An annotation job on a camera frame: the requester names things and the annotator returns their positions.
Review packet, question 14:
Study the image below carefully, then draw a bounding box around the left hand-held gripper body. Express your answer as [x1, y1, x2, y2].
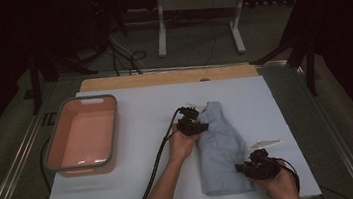
[174, 101, 210, 139]

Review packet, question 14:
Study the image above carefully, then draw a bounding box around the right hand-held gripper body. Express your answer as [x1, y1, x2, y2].
[245, 137, 287, 183]

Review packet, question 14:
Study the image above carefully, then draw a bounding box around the light blue garment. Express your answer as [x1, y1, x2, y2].
[191, 97, 254, 198]

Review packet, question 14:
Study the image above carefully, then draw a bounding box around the pink plastic basin grey rim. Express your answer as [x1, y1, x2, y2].
[37, 92, 126, 182]

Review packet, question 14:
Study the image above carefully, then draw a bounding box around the person's left hand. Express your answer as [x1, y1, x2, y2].
[165, 120, 205, 164]

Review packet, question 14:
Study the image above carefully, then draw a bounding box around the person's right hand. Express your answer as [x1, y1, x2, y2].
[255, 165, 301, 199]

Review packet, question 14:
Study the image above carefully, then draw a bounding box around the white table mat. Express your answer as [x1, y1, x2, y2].
[26, 65, 324, 199]

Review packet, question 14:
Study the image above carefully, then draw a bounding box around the black angled stand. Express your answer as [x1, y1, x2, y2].
[242, 0, 323, 104]

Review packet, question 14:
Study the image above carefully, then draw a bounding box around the black tripod stand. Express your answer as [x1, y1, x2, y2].
[17, 44, 103, 117]

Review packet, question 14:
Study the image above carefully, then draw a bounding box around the right hand-held gripper cable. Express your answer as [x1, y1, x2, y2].
[275, 155, 302, 193]

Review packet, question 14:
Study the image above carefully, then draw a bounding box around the hand-held gripper cable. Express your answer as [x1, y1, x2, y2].
[275, 155, 302, 193]
[108, 108, 194, 199]

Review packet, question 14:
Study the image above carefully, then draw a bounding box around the left hand-held gripper cable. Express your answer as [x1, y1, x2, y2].
[108, 108, 194, 199]

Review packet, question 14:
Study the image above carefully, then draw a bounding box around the thin black cable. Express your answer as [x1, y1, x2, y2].
[318, 180, 353, 199]
[36, 136, 58, 193]

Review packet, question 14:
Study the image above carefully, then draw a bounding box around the aluminium floor rail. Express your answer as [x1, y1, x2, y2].
[0, 75, 76, 199]
[292, 57, 353, 199]

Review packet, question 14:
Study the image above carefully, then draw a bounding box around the bundle of floor cables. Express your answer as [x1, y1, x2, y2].
[90, 29, 149, 81]

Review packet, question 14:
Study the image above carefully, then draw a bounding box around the white metal stand frame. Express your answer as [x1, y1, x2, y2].
[152, 0, 258, 64]

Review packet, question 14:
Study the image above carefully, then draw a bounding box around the black rail bracket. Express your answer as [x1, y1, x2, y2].
[42, 111, 60, 128]

